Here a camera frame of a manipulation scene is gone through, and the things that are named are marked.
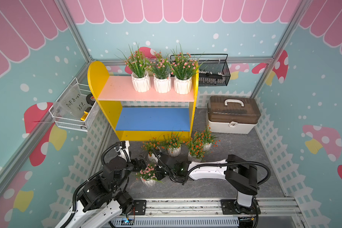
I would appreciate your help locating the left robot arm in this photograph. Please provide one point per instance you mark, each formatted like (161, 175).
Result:
(103, 196)

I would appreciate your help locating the white wire wall basket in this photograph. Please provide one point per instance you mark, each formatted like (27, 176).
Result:
(70, 107)

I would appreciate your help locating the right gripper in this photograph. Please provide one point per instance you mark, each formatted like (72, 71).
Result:
(157, 176)

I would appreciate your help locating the brown lidded storage box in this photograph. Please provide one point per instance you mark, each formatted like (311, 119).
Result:
(232, 115)

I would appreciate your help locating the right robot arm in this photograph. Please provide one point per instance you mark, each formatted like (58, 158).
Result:
(244, 176)

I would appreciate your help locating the black wire mesh basket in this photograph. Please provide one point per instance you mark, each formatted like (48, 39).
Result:
(213, 69)

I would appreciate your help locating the yellow rack with coloured shelves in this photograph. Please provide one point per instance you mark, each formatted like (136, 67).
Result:
(138, 116)

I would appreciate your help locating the red flower pot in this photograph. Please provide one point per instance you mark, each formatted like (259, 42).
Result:
(207, 138)
(195, 150)
(172, 143)
(151, 146)

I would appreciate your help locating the yellow utility knife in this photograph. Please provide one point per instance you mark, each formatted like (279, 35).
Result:
(83, 118)

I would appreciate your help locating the metal base rail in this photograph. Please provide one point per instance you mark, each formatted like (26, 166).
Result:
(191, 213)

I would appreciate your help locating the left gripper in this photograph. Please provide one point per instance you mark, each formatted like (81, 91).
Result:
(137, 167)

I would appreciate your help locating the pink flower pot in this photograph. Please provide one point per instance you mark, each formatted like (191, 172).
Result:
(138, 64)
(183, 67)
(161, 70)
(148, 175)

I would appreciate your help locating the black tape roll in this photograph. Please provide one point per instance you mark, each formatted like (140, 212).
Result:
(90, 99)

